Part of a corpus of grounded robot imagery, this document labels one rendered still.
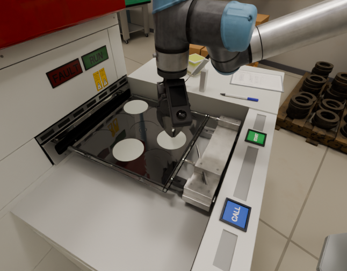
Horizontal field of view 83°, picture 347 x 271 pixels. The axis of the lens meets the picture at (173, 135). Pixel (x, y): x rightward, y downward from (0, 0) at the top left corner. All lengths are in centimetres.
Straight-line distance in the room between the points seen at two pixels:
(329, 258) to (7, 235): 88
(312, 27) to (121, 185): 63
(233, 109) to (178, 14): 46
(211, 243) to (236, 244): 5
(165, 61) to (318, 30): 32
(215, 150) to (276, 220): 106
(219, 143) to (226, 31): 42
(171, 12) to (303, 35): 28
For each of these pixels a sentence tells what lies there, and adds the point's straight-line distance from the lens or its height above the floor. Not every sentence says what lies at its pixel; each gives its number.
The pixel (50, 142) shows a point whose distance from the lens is 72.
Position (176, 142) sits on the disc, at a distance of 66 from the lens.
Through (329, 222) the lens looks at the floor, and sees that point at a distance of 184.
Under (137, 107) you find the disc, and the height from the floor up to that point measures 90.
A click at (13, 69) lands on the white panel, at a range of 63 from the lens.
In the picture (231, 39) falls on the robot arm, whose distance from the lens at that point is 38.
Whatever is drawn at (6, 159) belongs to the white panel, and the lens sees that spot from 68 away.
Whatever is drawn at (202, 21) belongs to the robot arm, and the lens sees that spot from 39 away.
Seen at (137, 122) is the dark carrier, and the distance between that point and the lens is 75.
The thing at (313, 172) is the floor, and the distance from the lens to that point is 207.
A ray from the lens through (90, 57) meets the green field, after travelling 76.
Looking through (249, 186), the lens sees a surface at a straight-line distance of 52.
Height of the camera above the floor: 137
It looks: 43 degrees down
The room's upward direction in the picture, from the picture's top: straight up
